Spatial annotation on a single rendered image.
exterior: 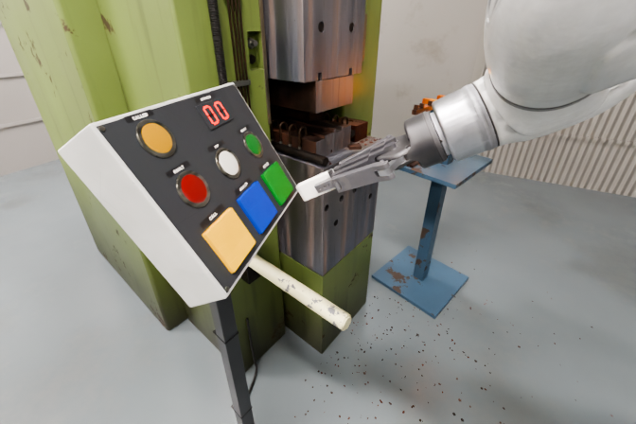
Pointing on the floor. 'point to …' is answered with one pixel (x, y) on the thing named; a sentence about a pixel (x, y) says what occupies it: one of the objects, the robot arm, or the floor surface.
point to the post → (232, 358)
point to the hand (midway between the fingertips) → (317, 185)
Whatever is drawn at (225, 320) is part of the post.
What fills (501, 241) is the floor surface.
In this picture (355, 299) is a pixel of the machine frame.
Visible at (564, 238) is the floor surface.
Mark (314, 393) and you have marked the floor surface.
